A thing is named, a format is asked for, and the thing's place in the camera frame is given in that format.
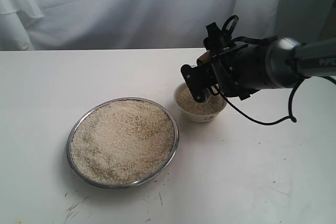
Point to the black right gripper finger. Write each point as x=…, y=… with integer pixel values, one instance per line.
x=199, y=80

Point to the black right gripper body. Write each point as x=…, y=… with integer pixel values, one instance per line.
x=223, y=47

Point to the brown wooden cup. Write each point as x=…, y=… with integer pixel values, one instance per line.
x=204, y=58

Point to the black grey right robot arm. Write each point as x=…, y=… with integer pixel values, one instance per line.
x=242, y=66

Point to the white floral ceramic bowl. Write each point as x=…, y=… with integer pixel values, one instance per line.
x=197, y=112

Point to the round steel rice tray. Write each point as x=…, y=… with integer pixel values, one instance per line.
x=122, y=143

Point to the white backdrop curtain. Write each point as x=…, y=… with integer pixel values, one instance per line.
x=137, y=24

